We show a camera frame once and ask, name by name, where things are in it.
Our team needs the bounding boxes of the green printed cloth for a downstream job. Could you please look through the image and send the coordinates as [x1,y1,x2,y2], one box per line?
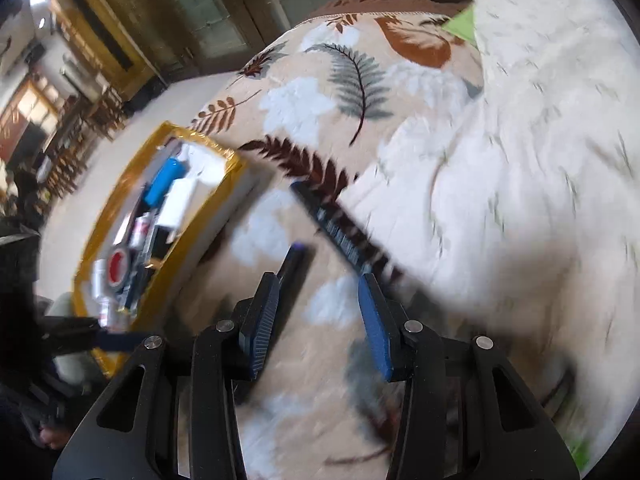
[440,7,478,43]

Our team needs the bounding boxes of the leaf printed blanket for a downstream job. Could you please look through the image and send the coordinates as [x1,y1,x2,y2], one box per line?
[170,0,591,480]

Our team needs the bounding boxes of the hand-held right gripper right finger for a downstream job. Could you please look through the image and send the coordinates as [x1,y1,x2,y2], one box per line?
[357,273,581,480]

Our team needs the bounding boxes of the white sprig printed quilt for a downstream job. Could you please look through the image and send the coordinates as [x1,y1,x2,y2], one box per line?
[340,0,640,461]

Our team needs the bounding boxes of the white pill bottle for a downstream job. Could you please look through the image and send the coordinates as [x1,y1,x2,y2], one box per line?
[91,259,112,301]

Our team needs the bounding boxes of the black printed pen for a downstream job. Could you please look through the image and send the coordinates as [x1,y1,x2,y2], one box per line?
[290,180,376,277]

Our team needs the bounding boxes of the blue battery pack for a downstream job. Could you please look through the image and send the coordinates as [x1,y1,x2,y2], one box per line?
[144,157,188,207]

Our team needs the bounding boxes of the wooden glass door cabinet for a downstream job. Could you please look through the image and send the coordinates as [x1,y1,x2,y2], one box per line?
[50,0,451,101]

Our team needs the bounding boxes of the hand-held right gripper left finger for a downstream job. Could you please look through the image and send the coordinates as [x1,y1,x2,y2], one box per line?
[52,272,281,480]

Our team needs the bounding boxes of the pink floral hand cream tube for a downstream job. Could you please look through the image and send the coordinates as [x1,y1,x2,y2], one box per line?
[97,296,130,332]

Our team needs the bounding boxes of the person's left hand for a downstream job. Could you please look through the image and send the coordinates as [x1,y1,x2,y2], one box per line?
[37,422,68,450]

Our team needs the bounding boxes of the wooden chairs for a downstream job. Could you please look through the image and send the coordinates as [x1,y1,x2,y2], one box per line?
[30,85,128,201]

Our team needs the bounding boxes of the white charger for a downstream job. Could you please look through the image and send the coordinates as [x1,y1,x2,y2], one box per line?
[156,177,197,241]

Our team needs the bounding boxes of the black tape roll red core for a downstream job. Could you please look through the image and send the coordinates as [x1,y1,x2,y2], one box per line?
[102,246,136,288]

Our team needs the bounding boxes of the white foam box yellow tape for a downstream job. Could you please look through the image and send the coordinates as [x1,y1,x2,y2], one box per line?
[72,121,261,378]

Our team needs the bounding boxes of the white bottle red label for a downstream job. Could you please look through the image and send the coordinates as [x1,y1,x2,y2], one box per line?
[131,212,153,248]

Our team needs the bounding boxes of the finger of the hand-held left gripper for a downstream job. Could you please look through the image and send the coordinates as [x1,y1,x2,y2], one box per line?
[42,315,151,361]

